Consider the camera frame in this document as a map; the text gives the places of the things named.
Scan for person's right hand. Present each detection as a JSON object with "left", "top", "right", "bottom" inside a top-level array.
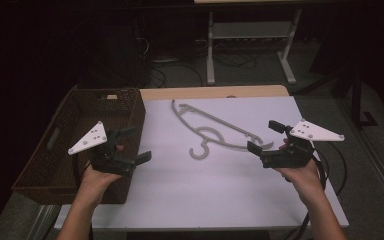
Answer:
[{"left": 274, "top": 138, "right": 328, "bottom": 203}]

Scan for black metal stand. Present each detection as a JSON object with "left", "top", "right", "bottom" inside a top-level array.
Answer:
[{"left": 344, "top": 64, "right": 380, "bottom": 130}]

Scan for grey plastic clothes hanger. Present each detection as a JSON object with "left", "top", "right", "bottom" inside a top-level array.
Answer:
[{"left": 170, "top": 98, "right": 275, "bottom": 161}]

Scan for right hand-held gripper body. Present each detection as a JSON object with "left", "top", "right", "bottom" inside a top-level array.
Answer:
[{"left": 260, "top": 118, "right": 346, "bottom": 170}]

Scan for person's left hand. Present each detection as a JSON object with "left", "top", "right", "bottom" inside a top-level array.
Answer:
[{"left": 76, "top": 143, "right": 125, "bottom": 205}]

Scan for white table cover sheet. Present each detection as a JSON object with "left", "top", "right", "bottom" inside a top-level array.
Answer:
[{"left": 54, "top": 95, "right": 350, "bottom": 231}]

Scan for white metal desk frame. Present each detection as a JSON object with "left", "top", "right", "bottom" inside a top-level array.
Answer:
[{"left": 193, "top": 0, "right": 314, "bottom": 86}]

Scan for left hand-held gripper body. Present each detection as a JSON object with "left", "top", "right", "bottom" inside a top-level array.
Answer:
[{"left": 67, "top": 120, "right": 138, "bottom": 177}]

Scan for black floor cables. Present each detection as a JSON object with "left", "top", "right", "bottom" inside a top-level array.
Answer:
[{"left": 139, "top": 35, "right": 258, "bottom": 88}]

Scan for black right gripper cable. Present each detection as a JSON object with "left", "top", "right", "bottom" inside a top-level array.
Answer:
[{"left": 283, "top": 141, "right": 349, "bottom": 240}]

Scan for brown wicker basket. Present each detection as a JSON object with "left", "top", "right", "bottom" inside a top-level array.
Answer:
[{"left": 11, "top": 87, "right": 147, "bottom": 205}]

